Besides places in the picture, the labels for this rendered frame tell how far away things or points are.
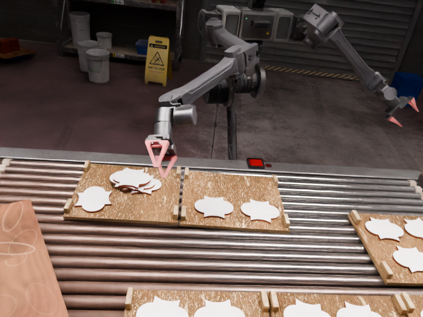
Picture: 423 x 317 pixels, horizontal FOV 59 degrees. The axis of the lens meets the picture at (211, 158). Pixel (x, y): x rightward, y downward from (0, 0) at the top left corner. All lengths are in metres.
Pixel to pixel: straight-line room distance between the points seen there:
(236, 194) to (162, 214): 0.33
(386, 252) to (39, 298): 1.13
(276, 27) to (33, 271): 1.62
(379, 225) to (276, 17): 1.15
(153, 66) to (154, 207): 3.78
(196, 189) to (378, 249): 0.73
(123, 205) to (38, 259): 0.43
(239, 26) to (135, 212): 1.11
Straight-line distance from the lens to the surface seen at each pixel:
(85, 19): 6.08
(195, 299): 1.17
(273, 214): 1.49
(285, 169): 1.84
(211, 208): 1.46
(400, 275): 1.47
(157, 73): 5.10
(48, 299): 1.07
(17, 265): 1.17
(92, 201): 1.49
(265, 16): 2.08
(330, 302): 1.27
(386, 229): 1.62
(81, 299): 1.21
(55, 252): 1.37
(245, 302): 1.19
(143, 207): 1.46
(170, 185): 1.57
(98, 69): 5.13
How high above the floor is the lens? 1.86
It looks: 31 degrees down
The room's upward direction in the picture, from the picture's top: 7 degrees clockwise
